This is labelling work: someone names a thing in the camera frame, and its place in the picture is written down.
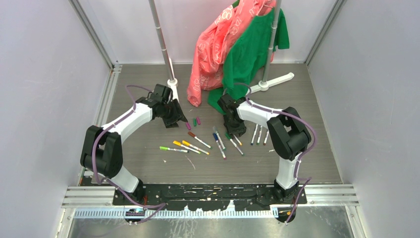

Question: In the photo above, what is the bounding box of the left clothes rack pole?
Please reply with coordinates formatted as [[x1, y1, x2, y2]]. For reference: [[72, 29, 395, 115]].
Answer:
[[148, 0, 179, 100]]

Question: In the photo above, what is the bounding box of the dark green capped marker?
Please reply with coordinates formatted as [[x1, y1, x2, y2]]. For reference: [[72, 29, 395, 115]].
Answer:
[[257, 125, 263, 145]]

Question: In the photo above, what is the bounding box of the magenta capped marker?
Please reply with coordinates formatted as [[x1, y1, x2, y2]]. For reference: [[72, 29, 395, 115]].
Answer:
[[263, 130, 269, 145]]

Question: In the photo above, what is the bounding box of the blue capped marker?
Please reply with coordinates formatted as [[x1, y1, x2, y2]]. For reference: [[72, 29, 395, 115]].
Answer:
[[212, 133, 227, 160]]

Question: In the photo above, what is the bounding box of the perforated metal rail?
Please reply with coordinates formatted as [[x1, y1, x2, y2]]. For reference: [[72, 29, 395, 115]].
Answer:
[[74, 208, 278, 219]]

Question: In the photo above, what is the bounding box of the clothes rack pole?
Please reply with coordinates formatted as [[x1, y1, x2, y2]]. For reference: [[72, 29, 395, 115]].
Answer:
[[148, 0, 179, 100], [247, 0, 294, 95]]

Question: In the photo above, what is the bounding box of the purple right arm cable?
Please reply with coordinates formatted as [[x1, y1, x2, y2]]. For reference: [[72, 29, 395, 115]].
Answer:
[[224, 82, 318, 225]]

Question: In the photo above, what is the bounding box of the green t-shirt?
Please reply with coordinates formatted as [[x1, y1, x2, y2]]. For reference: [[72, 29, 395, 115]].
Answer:
[[208, 9, 275, 114]]

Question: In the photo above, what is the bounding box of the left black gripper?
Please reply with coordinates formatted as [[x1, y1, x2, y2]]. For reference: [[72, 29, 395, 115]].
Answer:
[[160, 99, 187, 128]]

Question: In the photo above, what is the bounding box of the light green capped marker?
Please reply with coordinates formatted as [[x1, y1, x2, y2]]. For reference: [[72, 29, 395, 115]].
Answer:
[[159, 146, 189, 153]]

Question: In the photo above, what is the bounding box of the brown capped marker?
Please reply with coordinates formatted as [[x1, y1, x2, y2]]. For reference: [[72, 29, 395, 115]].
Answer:
[[188, 131, 212, 149]]

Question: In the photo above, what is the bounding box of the clear capped green marker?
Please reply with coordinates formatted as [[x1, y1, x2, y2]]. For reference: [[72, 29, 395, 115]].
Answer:
[[212, 126, 226, 151]]

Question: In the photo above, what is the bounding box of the yellow capped marker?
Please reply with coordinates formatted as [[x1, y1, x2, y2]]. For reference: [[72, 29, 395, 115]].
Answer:
[[182, 140, 210, 155]]

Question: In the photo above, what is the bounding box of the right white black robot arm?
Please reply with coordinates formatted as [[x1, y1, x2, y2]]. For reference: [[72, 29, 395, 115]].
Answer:
[[217, 94, 312, 204]]

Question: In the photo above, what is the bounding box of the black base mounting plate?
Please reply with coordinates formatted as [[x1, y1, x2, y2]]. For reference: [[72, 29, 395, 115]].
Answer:
[[112, 183, 307, 222]]

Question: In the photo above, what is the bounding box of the orange capped marker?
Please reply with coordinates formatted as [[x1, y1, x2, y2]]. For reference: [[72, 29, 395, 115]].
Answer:
[[173, 140, 201, 154]]

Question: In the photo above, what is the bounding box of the right clothes rack pole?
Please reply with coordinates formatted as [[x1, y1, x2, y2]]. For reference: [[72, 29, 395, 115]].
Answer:
[[247, 0, 294, 95]]

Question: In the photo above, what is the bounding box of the pink patterned garment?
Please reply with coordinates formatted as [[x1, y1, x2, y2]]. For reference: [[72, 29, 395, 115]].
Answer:
[[187, 0, 276, 107]]

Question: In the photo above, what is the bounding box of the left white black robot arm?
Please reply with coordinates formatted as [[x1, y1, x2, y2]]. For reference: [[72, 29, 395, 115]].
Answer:
[[80, 84, 187, 205]]

